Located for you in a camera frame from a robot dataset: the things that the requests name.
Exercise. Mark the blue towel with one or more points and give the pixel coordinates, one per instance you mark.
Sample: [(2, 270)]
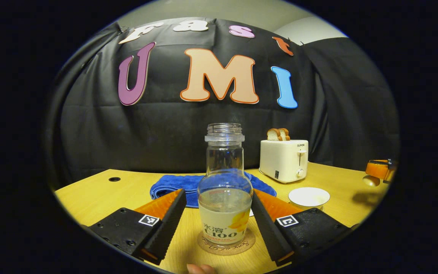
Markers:
[(177, 186)]

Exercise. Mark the clear water bottle yellow label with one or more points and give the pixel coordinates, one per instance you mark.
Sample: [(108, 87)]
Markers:
[(224, 213)]

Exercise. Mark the cream toaster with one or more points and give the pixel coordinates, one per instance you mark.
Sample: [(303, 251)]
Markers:
[(281, 161)]

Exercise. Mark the round cork coaster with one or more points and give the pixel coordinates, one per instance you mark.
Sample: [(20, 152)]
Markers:
[(203, 245)]

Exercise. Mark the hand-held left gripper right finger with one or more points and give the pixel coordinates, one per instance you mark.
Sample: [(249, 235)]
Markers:
[(268, 228)]

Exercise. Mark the cream teacup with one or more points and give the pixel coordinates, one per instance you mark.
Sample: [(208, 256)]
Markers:
[(308, 196)]

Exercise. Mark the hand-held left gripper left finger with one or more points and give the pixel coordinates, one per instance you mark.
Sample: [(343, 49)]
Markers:
[(165, 224)]

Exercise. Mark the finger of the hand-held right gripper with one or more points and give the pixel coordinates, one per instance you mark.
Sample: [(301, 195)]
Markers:
[(389, 176), (376, 169)]

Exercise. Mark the black backdrop cloth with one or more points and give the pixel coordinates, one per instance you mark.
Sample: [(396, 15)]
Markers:
[(165, 129)]

